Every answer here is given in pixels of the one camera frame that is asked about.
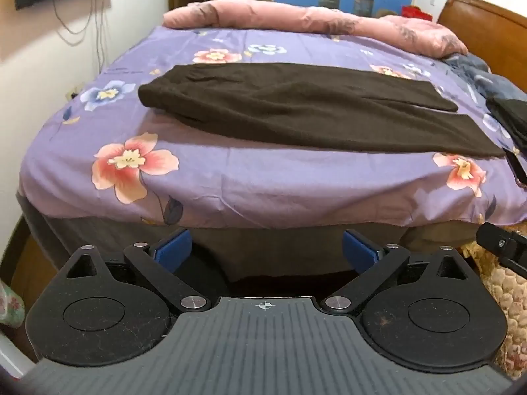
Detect dark brown pants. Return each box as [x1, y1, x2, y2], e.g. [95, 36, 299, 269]
[138, 63, 506, 158]

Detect grey blue cloth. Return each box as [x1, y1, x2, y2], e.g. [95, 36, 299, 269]
[442, 53, 527, 103]

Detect black phone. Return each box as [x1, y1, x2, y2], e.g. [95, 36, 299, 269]
[502, 147, 527, 186]

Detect black folded garment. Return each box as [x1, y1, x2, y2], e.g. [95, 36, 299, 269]
[486, 96, 527, 153]

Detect wooden headboard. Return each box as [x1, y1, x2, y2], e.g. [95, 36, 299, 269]
[436, 0, 527, 93]

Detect pink floral quilt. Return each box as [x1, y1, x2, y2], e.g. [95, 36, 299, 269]
[162, 0, 469, 59]

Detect yellow quilted mat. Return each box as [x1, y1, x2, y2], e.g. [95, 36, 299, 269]
[459, 222, 527, 381]

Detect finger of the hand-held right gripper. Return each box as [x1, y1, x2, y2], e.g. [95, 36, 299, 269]
[476, 221, 527, 277]

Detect television cables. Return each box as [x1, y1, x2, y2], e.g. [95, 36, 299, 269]
[53, 0, 114, 70]

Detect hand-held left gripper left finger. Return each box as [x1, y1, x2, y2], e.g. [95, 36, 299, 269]
[66, 228, 211, 313]

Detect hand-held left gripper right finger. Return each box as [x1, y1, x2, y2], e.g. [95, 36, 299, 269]
[323, 229, 471, 313]

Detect purple floral bed sheet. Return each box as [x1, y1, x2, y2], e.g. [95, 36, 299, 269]
[18, 25, 527, 231]

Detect green floral cloth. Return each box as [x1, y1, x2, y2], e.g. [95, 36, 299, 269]
[0, 277, 26, 330]

